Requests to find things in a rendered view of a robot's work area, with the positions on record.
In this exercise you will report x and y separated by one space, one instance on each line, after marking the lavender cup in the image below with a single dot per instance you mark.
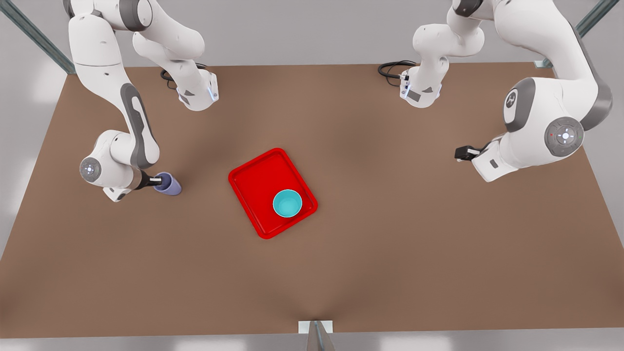
169 186

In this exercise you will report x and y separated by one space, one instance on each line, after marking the red rectangular tray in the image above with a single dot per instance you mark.
258 195

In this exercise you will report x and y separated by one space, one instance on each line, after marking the silver frame post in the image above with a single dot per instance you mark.
317 336
34 36
587 22

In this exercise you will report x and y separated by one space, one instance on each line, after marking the teal bowl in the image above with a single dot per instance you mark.
287 203

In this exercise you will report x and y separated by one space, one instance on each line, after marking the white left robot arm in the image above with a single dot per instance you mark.
546 112

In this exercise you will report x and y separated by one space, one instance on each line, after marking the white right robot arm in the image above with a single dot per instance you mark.
102 73

